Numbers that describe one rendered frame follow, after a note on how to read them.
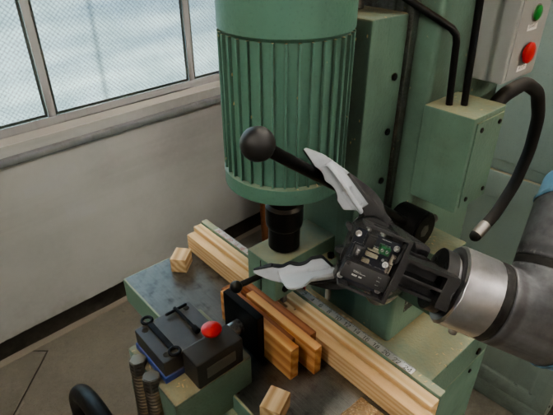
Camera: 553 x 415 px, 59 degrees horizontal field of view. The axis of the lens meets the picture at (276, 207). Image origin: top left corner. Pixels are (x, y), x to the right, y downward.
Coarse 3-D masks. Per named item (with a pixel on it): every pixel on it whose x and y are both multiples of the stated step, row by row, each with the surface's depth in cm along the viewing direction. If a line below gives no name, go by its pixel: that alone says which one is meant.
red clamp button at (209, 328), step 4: (204, 324) 71; (208, 324) 71; (212, 324) 71; (216, 324) 71; (220, 324) 71; (204, 328) 70; (208, 328) 70; (212, 328) 70; (216, 328) 70; (220, 328) 70; (204, 332) 70; (208, 332) 69; (212, 332) 69; (216, 332) 70; (220, 332) 70; (204, 336) 70; (208, 336) 69; (212, 336) 69; (216, 336) 70
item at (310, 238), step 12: (300, 228) 84; (312, 228) 84; (264, 240) 81; (300, 240) 81; (312, 240) 81; (324, 240) 81; (252, 252) 78; (264, 252) 78; (276, 252) 78; (300, 252) 78; (312, 252) 79; (324, 252) 82; (252, 264) 79; (264, 264) 76; (264, 288) 79; (276, 288) 77; (276, 300) 78
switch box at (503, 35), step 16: (496, 0) 67; (512, 0) 66; (528, 0) 65; (544, 0) 69; (496, 16) 68; (512, 16) 66; (528, 16) 67; (544, 16) 71; (480, 32) 70; (496, 32) 69; (512, 32) 67; (528, 32) 69; (480, 48) 71; (496, 48) 69; (512, 48) 68; (480, 64) 72; (496, 64) 70; (512, 64) 70; (528, 64) 74; (496, 80) 71
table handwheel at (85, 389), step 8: (80, 384) 74; (72, 392) 73; (80, 392) 71; (88, 392) 70; (72, 400) 74; (80, 400) 69; (88, 400) 68; (96, 400) 68; (72, 408) 79; (80, 408) 79; (88, 408) 67; (96, 408) 67; (104, 408) 67
